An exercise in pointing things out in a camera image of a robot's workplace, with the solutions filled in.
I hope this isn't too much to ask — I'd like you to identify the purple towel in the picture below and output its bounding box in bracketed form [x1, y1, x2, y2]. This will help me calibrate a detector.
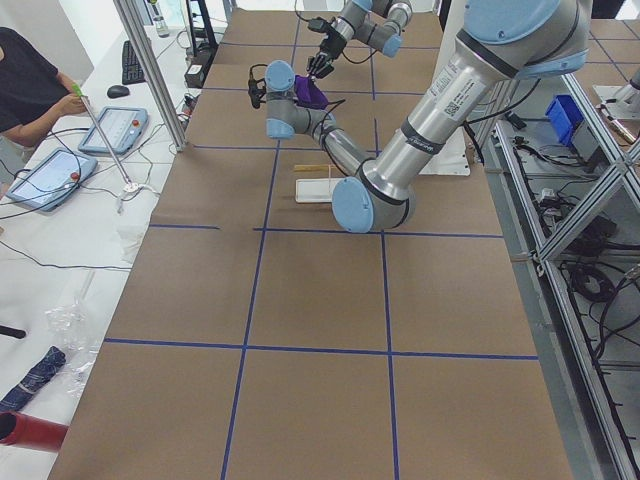
[294, 75, 329, 110]

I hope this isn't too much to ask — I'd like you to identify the green handled reacher stick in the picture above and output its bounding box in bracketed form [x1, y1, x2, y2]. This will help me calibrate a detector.
[72, 84, 158, 203]

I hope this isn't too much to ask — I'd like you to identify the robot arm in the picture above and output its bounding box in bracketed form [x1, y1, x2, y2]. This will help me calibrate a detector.
[264, 1, 592, 233]
[306, 0, 413, 79]

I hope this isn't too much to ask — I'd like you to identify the person in black shirt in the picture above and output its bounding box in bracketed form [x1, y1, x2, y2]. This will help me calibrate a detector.
[0, 25, 86, 196]

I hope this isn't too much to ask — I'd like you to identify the white base wooden towel rack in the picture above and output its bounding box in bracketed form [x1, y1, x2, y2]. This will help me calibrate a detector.
[293, 164, 346, 204]

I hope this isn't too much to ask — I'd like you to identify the red cylinder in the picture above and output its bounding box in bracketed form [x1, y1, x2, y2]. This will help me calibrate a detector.
[1, 412, 68, 453]

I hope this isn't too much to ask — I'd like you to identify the aluminium frame post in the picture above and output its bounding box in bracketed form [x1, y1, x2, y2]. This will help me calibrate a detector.
[113, 0, 187, 152]

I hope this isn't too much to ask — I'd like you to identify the black computer mouse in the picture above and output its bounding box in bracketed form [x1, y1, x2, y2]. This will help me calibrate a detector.
[106, 85, 130, 99]

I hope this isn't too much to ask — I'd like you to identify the clear plastic bag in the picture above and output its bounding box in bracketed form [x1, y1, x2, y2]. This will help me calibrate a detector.
[45, 270, 100, 399]

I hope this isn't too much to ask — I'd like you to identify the near blue teach pendant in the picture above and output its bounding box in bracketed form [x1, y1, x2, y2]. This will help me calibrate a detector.
[6, 148, 98, 212]

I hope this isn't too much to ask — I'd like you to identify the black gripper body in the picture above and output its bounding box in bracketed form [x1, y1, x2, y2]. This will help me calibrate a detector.
[316, 29, 347, 62]

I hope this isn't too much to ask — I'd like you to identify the clear water bottle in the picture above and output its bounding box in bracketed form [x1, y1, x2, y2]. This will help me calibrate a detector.
[149, 0, 169, 38]

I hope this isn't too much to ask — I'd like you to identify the small black box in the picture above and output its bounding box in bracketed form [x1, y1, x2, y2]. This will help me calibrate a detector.
[184, 64, 206, 89]

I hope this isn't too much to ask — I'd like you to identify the far blue teach pendant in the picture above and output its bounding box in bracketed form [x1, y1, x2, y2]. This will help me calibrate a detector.
[78, 106, 149, 156]

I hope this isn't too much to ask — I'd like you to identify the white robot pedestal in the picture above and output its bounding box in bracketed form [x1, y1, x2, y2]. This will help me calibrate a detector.
[420, 1, 470, 176]

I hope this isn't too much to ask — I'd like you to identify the blue storage bin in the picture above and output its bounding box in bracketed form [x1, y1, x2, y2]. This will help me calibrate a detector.
[545, 94, 584, 147]

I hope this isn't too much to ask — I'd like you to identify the black keyboard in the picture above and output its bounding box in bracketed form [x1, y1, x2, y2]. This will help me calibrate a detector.
[121, 40, 145, 85]

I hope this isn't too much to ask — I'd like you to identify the blue teach pendant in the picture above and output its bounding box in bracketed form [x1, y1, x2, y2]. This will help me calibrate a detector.
[6, 148, 98, 212]
[78, 106, 149, 156]

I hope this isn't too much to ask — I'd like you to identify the folded dark blue umbrella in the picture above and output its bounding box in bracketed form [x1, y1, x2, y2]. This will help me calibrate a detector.
[1, 346, 66, 413]

